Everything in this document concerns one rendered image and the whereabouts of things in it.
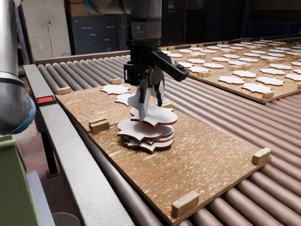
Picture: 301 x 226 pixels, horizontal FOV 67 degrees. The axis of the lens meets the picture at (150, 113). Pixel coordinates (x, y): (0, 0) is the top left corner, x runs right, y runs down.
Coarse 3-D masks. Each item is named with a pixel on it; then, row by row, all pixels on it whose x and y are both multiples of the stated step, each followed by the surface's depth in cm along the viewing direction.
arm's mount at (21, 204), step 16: (0, 144) 34; (16, 144) 36; (0, 160) 35; (16, 160) 36; (0, 176) 36; (16, 176) 37; (0, 192) 37; (16, 192) 38; (32, 192) 57; (0, 208) 38; (16, 208) 39; (32, 208) 41; (0, 224) 39; (16, 224) 40; (32, 224) 42
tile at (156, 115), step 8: (152, 104) 72; (136, 112) 66; (152, 112) 67; (160, 112) 67; (168, 112) 67; (136, 120) 63; (144, 120) 62; (152, 120) 62; (160, 120) 62; (168, 120) 62; (176, 120) 63
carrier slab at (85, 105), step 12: (120, 84) 118; (60, 96) 102; (72, 96) 102; (84, 96) 102; (96, 96) 102; (108, 96) 102; (72, 108) 90; (84, 108) 90; (96, 108) 90; (108, 108) 90; (120, 108) 90; (84, 120) 80; (108, 120) 80; (120, 120) 80
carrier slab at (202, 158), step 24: (192, 120) 80; (96, 144) 67; (120, 144) 66; (192, 144) 66; (216, 144) 66; (240, 144) 66; (120, 168) 56; (144, 168) 56; (168, 168) 56; (192, 168) 56; (216, 168) 56; (240, 168) 56; (144, 192) 49; (168, 192) 49; (216, 192) 49; (168, 216) 43
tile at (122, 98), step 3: (135, 93) 103; (117, 96) 99; (120, 96) 99; (123, 96) 99; (126, 96) 99; (129, 96) 99; (117, 99) 97; (120, 99) 96; (123, 99) 96; (126, 99) 96; (117, 102) 95; (120, 102) 94; (123, 102) 93; (126, 102) 93; (126, 105) 91; (129, 105) 92
